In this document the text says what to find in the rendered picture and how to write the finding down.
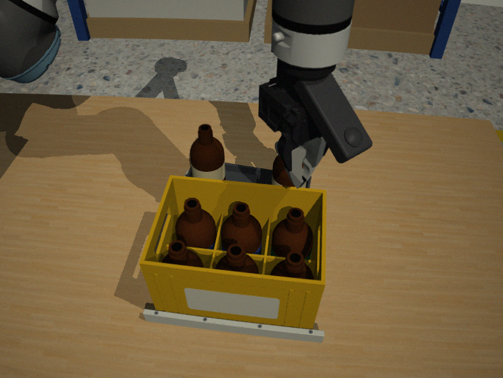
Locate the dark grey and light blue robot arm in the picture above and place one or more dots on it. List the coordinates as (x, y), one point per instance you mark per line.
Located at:
(306, 33)

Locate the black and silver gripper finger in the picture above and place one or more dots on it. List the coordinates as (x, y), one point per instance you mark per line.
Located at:
(315, 150)
(292, 155)

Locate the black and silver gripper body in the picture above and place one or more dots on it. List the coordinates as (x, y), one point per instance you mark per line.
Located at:
(280, 107)

